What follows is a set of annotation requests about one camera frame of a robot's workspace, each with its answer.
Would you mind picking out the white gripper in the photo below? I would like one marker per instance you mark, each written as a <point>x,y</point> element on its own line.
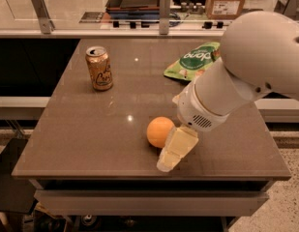
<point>194,110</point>

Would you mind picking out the orange fruit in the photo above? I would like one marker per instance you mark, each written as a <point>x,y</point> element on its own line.
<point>157,131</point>

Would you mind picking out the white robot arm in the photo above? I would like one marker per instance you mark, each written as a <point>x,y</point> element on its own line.
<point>259,54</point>

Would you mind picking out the orange soda can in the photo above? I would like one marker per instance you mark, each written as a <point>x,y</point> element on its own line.
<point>98,63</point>

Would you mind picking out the green snack bag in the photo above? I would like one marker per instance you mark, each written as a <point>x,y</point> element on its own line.
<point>194,63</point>

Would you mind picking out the cardboard box with label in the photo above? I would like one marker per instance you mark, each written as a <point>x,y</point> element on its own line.
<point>223,9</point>

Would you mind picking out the middle metal glass bracket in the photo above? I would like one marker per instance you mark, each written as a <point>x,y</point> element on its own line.
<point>164,17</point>

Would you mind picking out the left metal glass bracket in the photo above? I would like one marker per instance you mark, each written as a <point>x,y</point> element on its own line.
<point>45,22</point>

